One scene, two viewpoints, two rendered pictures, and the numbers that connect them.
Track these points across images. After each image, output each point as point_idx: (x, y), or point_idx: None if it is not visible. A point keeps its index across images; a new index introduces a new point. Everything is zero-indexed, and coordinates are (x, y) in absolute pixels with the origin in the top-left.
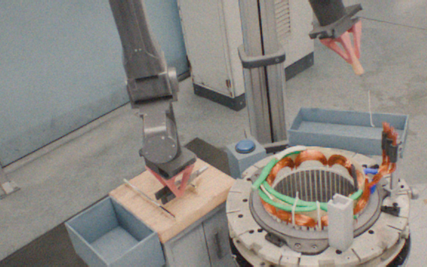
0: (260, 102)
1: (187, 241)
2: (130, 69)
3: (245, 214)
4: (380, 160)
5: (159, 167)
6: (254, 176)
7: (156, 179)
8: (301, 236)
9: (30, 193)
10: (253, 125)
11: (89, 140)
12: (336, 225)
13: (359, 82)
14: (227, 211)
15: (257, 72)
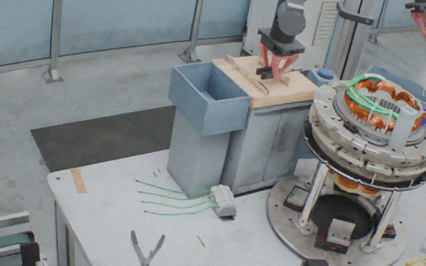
0: (341, 50)
1: (266, 119)
2: None
3: (329, 107)
4: None
5: (274, 44)
6: (338, 87)
7: (252, 64)
8: (370, 132)
9: (70, 86)
10: (329, 68)
11: (131, 62)
12: (400, 128)
13: None
14: (315, 100)
15: (349, 24)
